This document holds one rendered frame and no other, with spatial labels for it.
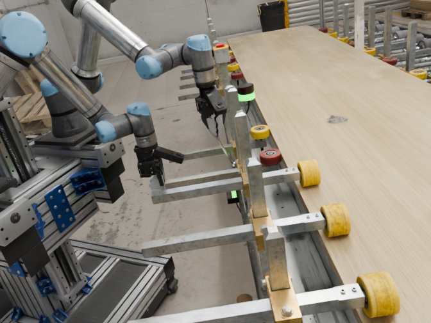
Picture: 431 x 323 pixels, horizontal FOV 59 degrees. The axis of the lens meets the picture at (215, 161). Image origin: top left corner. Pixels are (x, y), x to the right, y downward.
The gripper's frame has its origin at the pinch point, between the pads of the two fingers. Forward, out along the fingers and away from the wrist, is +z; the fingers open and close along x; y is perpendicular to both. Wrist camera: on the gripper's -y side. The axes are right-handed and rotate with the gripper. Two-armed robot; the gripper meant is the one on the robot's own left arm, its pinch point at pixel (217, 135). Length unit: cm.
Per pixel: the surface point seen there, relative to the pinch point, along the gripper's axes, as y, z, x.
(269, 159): -10.6, 11.0, -14.4
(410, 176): -49, 11, -41
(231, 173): -3.5, 15.1, -1.6
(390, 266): -73, 11, -9
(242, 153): -24.9, -2.8, 1.6
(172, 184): 4.3, 15.8, 19.6
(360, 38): 89, 5, -144
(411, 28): 43, -6, -139
